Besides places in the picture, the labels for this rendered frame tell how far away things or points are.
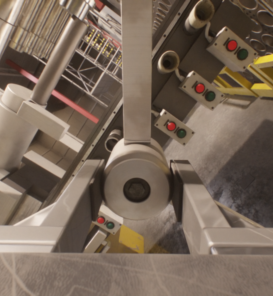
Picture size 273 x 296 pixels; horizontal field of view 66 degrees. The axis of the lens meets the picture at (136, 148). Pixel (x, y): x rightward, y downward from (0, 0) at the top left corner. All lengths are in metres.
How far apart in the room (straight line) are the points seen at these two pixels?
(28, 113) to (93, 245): 0.71
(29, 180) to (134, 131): 1.19
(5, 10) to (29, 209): 0.96
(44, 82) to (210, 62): 0.77
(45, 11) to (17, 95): 2.33
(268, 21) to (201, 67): 2.19
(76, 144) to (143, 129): 7.98
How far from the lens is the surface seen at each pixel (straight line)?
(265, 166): 1.50
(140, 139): 0.16
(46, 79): 1.17
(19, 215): 1.42
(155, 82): 0.92
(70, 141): 8.15
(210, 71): 0.93
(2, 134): 1.23
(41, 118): 1.11
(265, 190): 1.39
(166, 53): 0.74
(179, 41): 0.95
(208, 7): 0.81
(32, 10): 3.15
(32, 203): 1.34
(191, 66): 0.91
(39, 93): 1.19
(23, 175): 1.34
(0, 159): 1.30
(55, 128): 1.10
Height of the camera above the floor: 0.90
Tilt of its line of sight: 9 degrees down
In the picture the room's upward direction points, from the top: 56 degrees counter-clockwise
